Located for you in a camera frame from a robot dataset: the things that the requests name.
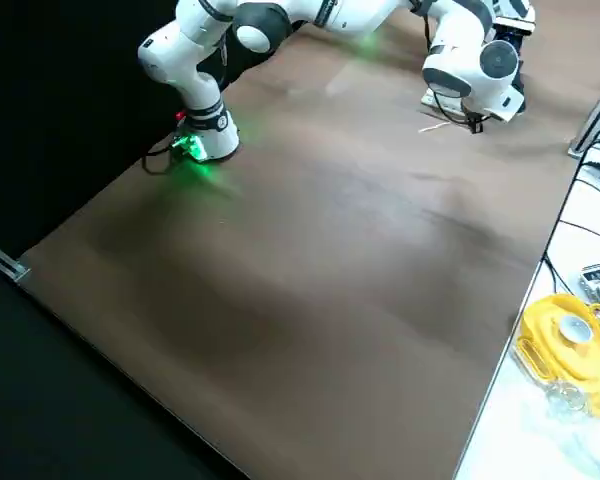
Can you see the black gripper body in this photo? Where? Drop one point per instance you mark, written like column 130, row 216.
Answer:
column 510, row 37

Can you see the white test tube rack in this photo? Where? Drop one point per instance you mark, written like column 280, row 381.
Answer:
column 437, row 99

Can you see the silver metal box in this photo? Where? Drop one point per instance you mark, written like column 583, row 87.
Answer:
column 597, row 272

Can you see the yellow plastic container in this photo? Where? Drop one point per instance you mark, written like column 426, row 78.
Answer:
column 545, row 320

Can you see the small white bowl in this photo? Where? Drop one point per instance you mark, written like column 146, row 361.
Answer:
column 575, row 327

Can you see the clear glass jar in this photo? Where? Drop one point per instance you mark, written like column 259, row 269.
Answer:
column 567, row 395

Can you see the aluminium profile post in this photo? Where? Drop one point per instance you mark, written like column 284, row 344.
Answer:
column 592, row 120

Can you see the aluminium frame rail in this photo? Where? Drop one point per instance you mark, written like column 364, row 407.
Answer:
column 5, row 260

